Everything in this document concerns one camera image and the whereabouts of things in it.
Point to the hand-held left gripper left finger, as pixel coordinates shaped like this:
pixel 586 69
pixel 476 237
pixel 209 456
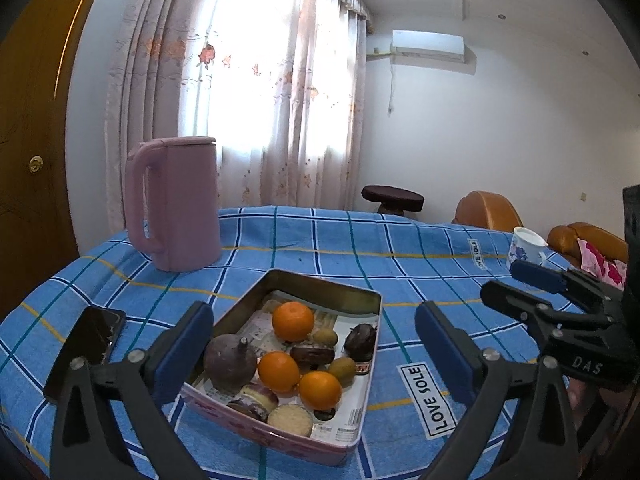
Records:
pixel 185 345

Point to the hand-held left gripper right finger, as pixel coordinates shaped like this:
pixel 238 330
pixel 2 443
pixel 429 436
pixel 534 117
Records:
pixel 442 347

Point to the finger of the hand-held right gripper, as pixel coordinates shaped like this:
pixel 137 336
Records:
pixel 520 305
pixel 537 275

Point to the large purple round fruit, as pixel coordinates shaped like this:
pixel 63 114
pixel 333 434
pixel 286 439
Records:
pixel 227 365

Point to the dark shrivelled fruit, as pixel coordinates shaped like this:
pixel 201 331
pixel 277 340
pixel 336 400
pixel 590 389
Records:
pixel 360 342

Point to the halved purple fruit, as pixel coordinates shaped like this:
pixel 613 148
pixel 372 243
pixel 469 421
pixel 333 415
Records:
pixel 252 400

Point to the orange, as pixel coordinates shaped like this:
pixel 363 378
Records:
pixel 320 390
pixel 293 321
pixel 278 371

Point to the kiwi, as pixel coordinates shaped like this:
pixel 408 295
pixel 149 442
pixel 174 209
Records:
pixel 342 371
pixel 325 336

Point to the halved fruit with cream face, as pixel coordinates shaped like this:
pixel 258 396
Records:
pixel 290 417

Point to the dark brown fruit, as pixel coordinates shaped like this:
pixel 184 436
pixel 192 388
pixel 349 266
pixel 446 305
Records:
pixel 312 355

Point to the rectangular metal tin box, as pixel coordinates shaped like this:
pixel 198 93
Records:
pixel 320 287

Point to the white printed mug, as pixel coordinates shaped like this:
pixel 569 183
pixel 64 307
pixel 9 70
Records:
pixel 522 247

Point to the orange leather sofa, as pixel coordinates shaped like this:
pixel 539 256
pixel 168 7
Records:
pixel 587 237

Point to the pink floral cushion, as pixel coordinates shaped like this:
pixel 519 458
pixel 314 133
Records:
pixel 602 262

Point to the black smartphone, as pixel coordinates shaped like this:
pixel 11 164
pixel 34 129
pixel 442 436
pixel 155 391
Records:
pixel 100 330

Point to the blue plaid tablecloth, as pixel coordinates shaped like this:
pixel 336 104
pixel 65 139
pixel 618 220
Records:
pixel 350 250

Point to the small dark fruit piece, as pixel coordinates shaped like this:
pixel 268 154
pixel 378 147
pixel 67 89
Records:
pixel 325 414

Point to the pink electric kettle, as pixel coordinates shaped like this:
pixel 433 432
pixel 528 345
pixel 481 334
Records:
pixel 180 200

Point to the dark round stool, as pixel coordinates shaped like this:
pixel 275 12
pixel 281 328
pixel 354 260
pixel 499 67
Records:
pixel 392 196

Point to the brass door knob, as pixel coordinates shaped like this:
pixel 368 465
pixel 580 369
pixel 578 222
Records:
pixel 36 164

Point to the white air conditioner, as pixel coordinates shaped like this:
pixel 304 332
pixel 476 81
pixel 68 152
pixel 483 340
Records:
pixel 427 45

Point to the sheer floral curtain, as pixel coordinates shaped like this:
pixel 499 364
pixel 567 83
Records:
pixel 240 85

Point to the wooden door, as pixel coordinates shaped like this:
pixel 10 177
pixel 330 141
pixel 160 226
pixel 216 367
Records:
pixel 35 85

